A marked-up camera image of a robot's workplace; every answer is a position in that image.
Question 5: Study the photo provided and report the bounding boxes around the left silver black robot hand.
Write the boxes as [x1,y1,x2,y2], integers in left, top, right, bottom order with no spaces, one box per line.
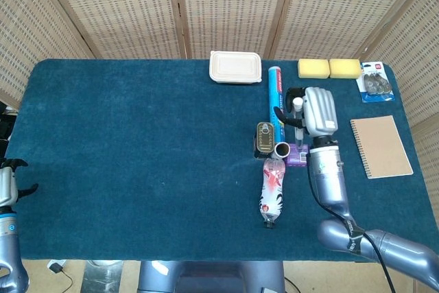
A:
[0,158,39,208]

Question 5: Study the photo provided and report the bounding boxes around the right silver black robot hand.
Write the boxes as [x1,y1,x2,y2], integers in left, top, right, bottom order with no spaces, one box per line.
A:
[273,86,337,138]

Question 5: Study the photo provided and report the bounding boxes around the clear test tube white cap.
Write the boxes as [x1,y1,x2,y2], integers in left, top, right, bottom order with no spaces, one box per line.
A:
[292,97,305,152]

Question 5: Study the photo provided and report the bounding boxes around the yellow sponge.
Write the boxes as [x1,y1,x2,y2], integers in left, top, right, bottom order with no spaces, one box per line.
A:
[329,58,362,80]
[297,58,330,80]

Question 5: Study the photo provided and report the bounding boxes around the blue cling wrap roll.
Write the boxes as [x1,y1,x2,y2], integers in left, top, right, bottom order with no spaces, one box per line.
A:
[268,65,287,143]

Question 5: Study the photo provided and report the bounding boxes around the purple soap box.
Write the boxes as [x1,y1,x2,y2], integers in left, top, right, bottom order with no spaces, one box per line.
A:
[285,142,311,167]

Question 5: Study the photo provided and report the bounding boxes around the black device beside table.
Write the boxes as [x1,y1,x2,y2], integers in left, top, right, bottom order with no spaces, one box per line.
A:
[0,102,16,143]

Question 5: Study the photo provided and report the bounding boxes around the correction tape blister pack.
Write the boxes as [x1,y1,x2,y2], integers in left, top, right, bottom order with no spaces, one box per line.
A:
[355,61,396,103]

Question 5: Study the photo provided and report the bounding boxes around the black luncheon meat can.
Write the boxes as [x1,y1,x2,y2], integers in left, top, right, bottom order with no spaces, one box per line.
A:
[252,121,277,160]

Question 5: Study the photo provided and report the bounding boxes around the brown spiral notebook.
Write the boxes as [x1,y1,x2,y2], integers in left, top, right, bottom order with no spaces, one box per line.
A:
[349,115,414,180]

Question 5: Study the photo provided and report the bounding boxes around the white labelled plastic bottle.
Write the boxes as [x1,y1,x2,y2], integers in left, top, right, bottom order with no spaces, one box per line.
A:
[257,157,287,229]

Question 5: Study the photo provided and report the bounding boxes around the beige lidded food container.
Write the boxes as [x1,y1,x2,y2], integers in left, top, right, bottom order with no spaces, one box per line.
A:
[209,50,263,85]

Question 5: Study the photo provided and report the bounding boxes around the blue velvet table cloth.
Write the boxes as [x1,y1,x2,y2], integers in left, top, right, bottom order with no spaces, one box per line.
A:
[5,58,439,262]

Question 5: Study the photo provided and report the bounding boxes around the grey robot torso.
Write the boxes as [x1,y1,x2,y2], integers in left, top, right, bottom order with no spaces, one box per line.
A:
[137,260,286,293]

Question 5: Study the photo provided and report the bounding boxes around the woven bamboo folding screen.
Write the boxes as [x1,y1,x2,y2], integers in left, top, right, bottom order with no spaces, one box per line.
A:
[0,0,439,204]

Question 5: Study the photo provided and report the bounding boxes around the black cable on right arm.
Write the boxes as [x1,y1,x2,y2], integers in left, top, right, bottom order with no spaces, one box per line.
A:
[308,165,394,293]

